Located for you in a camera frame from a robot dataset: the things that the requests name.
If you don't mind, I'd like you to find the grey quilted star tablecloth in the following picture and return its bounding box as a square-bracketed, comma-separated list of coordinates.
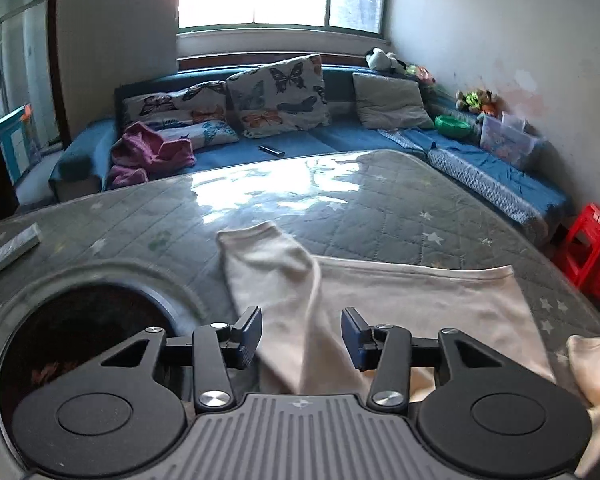
[0, 148, 600, 480]

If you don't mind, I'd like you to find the round black induction cooktop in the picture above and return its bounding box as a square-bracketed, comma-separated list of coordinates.
[0, 259, 206, 479]

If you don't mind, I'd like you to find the yellow green plush toy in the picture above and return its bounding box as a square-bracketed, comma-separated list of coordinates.
[455, 89, 498, 117]

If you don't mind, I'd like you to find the purple crumpled garment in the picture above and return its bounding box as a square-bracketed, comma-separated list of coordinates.
[108, 122, 196, 188]

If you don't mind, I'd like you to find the large butterfly print pillow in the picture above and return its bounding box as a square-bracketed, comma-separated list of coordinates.
[226, 53, 332, 139]

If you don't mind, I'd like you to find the cream knit sweater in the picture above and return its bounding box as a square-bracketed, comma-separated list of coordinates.
[216, 222, 600, 479]

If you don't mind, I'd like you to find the green plastic bowl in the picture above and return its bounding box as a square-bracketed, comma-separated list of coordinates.
[434, 115, 472, 140]

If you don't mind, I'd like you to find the white black plush toy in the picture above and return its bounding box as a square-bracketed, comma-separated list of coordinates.
[365, 48, 406, 74]

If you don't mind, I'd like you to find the black remote on sofa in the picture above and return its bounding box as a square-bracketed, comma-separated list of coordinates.
[258, 144, 286, 157]

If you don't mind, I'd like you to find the plain grey cushion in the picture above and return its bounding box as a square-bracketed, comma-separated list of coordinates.
[352, 73, 434, 130]

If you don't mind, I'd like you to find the low butterfly print pillow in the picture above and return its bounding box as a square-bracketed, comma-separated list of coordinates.
[123, 80, 239, 151]

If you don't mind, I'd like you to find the grey remote on table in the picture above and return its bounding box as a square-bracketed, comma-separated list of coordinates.
[0, 223, 42, 272]

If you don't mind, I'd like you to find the clear plastic storage box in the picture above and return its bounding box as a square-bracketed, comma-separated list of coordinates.
[479, 115, 545, 171]

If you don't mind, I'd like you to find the blue corner sofa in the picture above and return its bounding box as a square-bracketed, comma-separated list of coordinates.
[50, 65, 574, 245]

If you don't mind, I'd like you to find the red plastic stool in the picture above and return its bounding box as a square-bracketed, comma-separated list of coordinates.
[553, 203, 600, 304]

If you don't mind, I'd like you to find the blue cabinet in doorway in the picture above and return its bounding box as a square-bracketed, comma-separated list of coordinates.
[0, 103, 41, 185]

